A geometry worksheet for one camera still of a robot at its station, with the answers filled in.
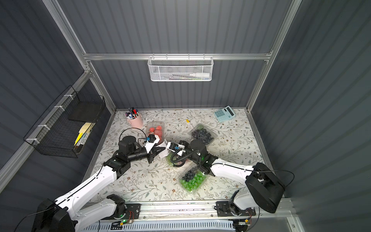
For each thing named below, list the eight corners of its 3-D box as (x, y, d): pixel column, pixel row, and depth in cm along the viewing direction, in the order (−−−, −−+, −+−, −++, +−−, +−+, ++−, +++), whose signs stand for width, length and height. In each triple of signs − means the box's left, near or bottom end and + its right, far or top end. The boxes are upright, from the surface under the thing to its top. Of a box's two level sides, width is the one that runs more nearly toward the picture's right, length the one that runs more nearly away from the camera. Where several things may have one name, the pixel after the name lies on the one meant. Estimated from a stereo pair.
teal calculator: (220, 123, 114) (221, 119, 111) (213, 112, 121) (214, 109, 118) (236, 118, 117) (237, 114, 114) (228, 108, 125) (229, 105, 122)
